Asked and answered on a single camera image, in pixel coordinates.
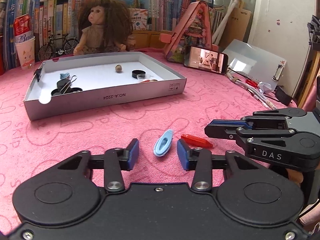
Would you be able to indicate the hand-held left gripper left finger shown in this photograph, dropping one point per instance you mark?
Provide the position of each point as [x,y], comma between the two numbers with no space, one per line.
[133,155]

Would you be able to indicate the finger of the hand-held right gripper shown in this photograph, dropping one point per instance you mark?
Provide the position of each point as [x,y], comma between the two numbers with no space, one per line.
[220,131]
[270,115]

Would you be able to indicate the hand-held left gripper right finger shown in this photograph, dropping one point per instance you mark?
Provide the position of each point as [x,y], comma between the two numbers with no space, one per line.
[182,155]

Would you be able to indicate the small red plastic tool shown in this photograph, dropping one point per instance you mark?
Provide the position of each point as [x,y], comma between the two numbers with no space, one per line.
[195,140]

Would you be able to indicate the light blue hair clip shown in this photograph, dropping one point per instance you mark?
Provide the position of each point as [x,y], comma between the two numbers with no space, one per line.
[162,145]

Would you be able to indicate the small red capsule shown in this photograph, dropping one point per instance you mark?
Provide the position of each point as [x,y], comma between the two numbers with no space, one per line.
[145,81]

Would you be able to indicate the white cardboard tray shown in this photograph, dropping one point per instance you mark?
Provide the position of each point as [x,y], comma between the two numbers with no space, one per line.
[100,71]

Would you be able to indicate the person's right hand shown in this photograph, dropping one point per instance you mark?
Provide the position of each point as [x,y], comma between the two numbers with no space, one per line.
[295,177]

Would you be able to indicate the black power adapter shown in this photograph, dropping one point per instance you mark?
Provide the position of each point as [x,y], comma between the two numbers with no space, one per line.
[283,95]

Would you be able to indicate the white folded paper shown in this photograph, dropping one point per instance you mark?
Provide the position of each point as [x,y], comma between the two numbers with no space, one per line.
[265,87]

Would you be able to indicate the pink rabbit-print towel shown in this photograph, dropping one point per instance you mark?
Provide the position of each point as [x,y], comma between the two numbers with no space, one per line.
[100,135]

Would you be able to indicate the grey clipboard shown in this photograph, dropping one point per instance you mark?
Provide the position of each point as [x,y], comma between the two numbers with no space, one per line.
[252,57]

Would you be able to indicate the black smartphone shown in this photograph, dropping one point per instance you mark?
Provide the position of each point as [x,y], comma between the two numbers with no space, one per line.
[207,60]

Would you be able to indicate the small clear plastic cup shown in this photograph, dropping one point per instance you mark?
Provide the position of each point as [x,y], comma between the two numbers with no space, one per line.
[145,77]

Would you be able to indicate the small brown nut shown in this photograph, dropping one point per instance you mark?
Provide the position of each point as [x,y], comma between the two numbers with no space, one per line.
[118,68]

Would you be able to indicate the wooden board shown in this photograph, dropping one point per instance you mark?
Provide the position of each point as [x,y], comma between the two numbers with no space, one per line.
[240,25]

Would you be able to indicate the black metal stand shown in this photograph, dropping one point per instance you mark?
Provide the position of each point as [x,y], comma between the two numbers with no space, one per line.
[315,30]

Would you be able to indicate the black binder clip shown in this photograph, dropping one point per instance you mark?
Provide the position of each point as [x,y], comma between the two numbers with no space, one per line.
[38,73]
[63,84]

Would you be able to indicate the white plastic pipe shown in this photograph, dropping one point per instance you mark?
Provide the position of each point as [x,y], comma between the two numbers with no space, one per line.
[226,20]

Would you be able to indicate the small blue scrunchie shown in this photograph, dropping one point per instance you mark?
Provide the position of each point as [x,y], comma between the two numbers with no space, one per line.
[64,75]

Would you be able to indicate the pink toy case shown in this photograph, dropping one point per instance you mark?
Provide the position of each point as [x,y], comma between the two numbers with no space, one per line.
[180,27]

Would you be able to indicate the wooden shelf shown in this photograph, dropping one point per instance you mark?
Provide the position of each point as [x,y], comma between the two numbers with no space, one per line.
[155,38]

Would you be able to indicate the brown-haired doll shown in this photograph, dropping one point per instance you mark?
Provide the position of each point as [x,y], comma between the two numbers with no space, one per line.
[97,35]

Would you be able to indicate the black miniature bicycle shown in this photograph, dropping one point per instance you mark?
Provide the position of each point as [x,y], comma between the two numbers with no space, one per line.
[58,51]

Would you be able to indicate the white paper cup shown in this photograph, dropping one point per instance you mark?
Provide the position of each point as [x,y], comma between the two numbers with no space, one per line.
[25,55]

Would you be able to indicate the row of upright books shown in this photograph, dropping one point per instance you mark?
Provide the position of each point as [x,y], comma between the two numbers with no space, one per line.
[57,15]

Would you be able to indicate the red drink can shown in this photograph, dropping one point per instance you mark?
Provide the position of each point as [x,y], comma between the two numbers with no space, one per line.
[22,28]

